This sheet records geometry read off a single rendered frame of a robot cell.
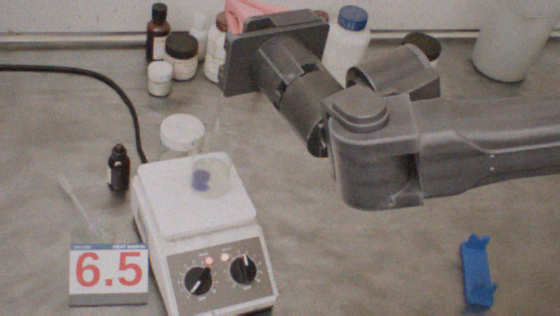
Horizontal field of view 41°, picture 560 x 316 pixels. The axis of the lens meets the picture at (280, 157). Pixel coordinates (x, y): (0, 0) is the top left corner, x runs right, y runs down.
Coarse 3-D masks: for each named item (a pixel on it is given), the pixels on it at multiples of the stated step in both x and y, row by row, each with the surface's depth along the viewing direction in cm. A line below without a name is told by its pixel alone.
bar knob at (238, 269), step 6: (240, 258) 87; (246, 258) 87; (234, 264) 88; (240, 264) 87; (246, 264) 86; (252, 264) 88; (234, 270) 87; (240, 270) 87; (246, 270) 86; (252, 270) 88; (234, 276) 87; (240, 276) 87; (246, 276) 86; (252, 276) 87; (240, 282) 87; (246, 282) 87
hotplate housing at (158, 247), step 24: (144, 216) 90; (144, 240) 92; (168, 240) 87; (192, 240) 87; (216, 240) 88; (264, 240) 90; (168, 288) 85; (168, 312) 86; (216, 312) 86; (240, 312) 88
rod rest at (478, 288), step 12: (468, 240) 101; (480, 240) 100; (468, 252) 101; (480, 252) 101; (468, 264) 99; (480, 264) 100; (468, 276) 98; (480, 276) 98; (468, 288) 96; (480, 288) 95; (492, 288) 94; (468, 300) 95; (480, 300) 95; (492, 300) 95
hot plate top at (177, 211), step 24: (144, 168) 92; (168, 168) 93; (144, 192) 90; (168, 192) 90; (192, 192) 90; (240, 192) 92; (168, 216) 87; (192, 216) 88; (216, 216) 88; (240, 216) 89
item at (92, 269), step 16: (80, 256) 88; (96, 256) 88; (112, 256) 89; (128, 256) 89; (144, 256) 89; (80, 272) 88; (96, 272) 88; (112, 272) 88; (128, 272) 89; (144, 272) 89; (80, 288) 87
